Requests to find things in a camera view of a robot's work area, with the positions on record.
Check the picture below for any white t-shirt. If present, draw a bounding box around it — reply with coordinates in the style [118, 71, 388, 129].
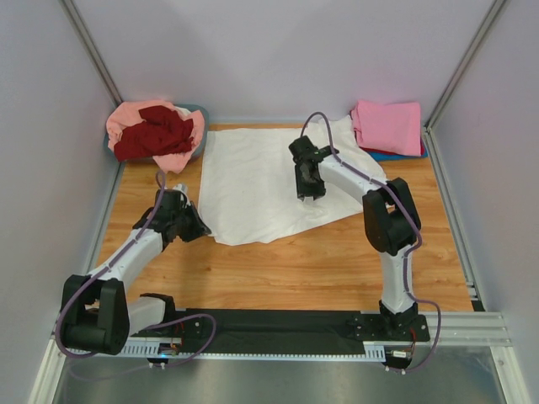
[198, 116, 386, 246]

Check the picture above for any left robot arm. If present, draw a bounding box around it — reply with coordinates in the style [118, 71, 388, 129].
[55, 184, 211, 358]

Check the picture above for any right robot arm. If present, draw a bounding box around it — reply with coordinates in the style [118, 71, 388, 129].
[289, 136, 421, 340]

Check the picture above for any folded red t-shirt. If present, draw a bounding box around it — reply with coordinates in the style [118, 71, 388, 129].
[363, 140, 428, 159]

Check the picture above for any folded blue t-shirt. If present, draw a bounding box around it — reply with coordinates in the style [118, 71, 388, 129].
[366, 146, 428, 162]

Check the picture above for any dark red t-shirt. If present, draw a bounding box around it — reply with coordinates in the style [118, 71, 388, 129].
[113, 105, 195, 162]

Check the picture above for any folded pink t-shirt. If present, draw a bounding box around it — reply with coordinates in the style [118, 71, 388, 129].
[350, 100, 421, 155]

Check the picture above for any grey laundry basket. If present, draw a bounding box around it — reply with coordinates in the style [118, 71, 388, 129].
[105, 99, 209, 173]

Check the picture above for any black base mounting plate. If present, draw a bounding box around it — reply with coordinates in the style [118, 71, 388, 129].
[142, 309, 431, 355]

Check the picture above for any salmon pink t-shirt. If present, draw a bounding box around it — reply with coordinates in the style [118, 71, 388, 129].
[105, 99, 208, 173]

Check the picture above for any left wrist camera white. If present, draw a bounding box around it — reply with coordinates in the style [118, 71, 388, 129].
[173, 183, 189, 198]

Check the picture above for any aluminium frame rail right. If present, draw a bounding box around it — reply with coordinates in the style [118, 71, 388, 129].
[422, 127, 485, 312]

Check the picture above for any aluminium frame rail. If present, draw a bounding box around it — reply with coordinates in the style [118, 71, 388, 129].
[58, 0, 123, 107]
[422, 127, 485, 312]

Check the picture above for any aluminium frame rail left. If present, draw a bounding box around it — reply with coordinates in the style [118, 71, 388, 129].
[58, 0, 123, 107]

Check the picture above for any slotted cable duct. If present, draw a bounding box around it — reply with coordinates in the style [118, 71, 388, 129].
[118, 341, 387, 362]

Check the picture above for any aluminium front rail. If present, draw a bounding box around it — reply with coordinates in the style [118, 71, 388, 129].
[54, 306, 513, 348]

